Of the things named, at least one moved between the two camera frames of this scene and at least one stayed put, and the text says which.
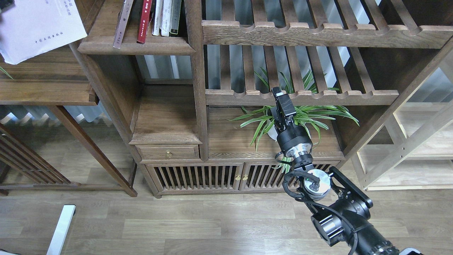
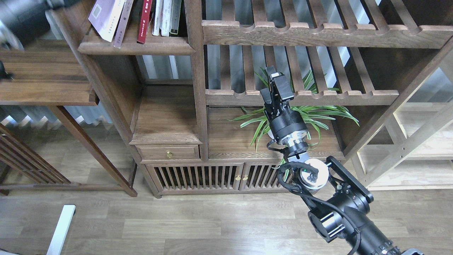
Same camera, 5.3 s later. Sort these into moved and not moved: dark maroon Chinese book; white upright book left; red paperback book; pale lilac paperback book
Moved: pale lilac paperback book
Not moved: red paperback book; dark maroon Chinese book; white upright book left
